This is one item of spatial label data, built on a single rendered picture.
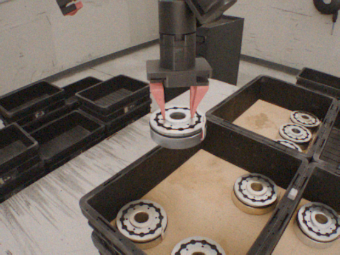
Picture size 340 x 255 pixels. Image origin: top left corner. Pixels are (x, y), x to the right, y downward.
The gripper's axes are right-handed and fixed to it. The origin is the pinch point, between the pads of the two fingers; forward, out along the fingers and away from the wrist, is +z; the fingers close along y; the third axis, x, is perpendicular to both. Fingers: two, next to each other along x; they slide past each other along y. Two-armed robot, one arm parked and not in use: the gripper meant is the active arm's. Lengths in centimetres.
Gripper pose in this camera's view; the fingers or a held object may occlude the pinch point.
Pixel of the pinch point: (178, 113)
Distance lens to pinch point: 47.1
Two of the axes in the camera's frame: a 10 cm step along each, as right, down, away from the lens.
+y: -10.0, 0.7, -0.7
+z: 0.2, 8.5, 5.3
